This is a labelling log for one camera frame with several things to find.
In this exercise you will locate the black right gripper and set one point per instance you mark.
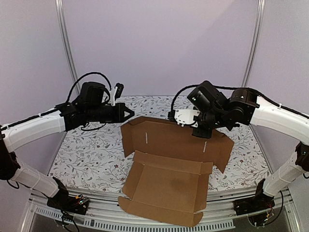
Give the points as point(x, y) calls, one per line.
point(201, 131)

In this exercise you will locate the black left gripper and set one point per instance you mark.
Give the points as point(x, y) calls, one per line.
point(126, 109)

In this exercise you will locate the brown cardboard box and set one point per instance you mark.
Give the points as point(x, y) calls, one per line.
point(168, 180)

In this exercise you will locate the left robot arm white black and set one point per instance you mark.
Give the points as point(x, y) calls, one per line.
point(95, 103)

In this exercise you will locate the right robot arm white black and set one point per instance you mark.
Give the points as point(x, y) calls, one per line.
point(248, 106)

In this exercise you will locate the floral patterned table mat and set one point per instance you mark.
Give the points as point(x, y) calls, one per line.
point(94, 159)

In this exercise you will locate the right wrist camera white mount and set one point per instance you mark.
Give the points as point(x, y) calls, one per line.
point(184, 117)

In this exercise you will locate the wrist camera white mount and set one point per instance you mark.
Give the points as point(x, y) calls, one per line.
point(184, 117)
point(116, 93)

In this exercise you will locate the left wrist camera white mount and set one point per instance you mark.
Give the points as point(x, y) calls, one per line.
point(116, 93)

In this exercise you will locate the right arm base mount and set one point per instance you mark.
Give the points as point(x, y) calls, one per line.
point(258, 202)

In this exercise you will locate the aluminium front rail base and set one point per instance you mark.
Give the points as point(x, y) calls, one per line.
point(105, 215)

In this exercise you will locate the right aluminium frame post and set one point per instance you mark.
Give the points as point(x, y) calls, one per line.
point(255, 40)

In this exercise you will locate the aluminium frame post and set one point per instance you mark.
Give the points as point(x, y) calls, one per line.
point(65, 39)
point(255, 40)

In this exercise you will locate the left aluminium frame post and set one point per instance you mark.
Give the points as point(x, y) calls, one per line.
point(65, 39)

